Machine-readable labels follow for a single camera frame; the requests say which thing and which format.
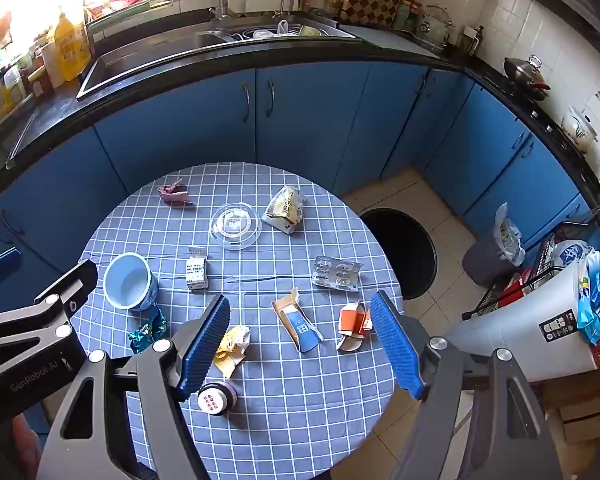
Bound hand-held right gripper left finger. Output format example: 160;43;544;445
36;294;231;480

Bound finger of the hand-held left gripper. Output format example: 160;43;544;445
0;247;22;295
0;260;99;343

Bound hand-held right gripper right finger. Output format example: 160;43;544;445
370;290;566;480

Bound clear plastic lid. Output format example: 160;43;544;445
209;201;263;251

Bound person's left forearm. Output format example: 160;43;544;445
12;415;46;480

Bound crumpled yellow wrapper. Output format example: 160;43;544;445
212;325;252;378

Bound torn orange and white carton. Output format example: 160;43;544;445
335;300;376;353

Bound small bottle with white cap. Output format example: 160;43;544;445
196;381;238;417

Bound blue and white paper cup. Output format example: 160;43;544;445
102;252;160;314

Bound green foil wrapper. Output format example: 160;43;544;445
129;307;170;356

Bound small white box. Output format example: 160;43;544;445
185;246;210;291

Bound clear blister pack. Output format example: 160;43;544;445
311;255;363;292

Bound torn blue and white carton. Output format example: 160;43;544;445
271;287;325;354

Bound grey waste bin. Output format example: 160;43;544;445
461;232;518;287

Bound white cylindrical appliance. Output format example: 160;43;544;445
442;255;598;383

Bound crumpled pink wrapper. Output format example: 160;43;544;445
157;178;193;207

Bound clear plastic bin liner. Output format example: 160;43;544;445
495;202;526;267

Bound white and yellow bread bag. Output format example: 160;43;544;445
261;185;305;235

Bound row of condiment bottles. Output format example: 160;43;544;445
0;10;56;128

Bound cardboard boxes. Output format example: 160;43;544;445
545;375;600;441

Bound blue kitchen cabinets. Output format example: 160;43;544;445
0;60;593;311

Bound blue plastic packets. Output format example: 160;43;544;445
577;252;600;346

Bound yellow detergent bottle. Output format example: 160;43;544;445
54;12;92;82

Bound steel kitchen sink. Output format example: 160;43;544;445
76;15;356;100

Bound wok with lid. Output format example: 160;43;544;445
503;55;552;101

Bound black kitchen countertop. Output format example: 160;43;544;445
0;22;600;211

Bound steel kettle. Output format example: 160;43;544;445
420;5;453;43

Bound black wire rack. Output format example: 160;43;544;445
462;220;600;321

